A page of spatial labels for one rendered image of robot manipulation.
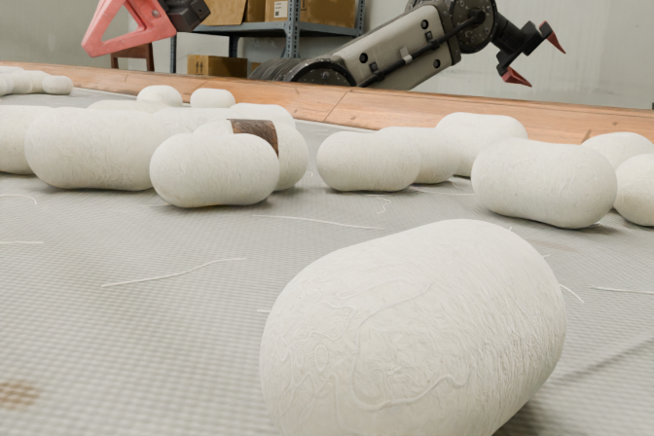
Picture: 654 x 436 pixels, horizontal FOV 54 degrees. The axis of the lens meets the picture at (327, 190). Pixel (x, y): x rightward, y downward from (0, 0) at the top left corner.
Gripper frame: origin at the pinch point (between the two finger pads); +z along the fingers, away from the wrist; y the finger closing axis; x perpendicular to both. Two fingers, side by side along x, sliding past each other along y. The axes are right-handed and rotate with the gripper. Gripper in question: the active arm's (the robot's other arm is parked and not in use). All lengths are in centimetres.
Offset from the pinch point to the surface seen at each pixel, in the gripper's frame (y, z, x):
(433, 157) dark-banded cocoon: 44.8, 7.6, -1.8
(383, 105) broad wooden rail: 29.0, -3.6, 7.1
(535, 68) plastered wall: -74, -152, 124
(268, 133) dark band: 43.7, 11.4, -6.1
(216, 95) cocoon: 18.4, 1.0, 3.3
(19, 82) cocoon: -3.6, 6.3, -0.7
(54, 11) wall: -433, -128, 69
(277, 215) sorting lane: 45.8, 13.4, -5.5
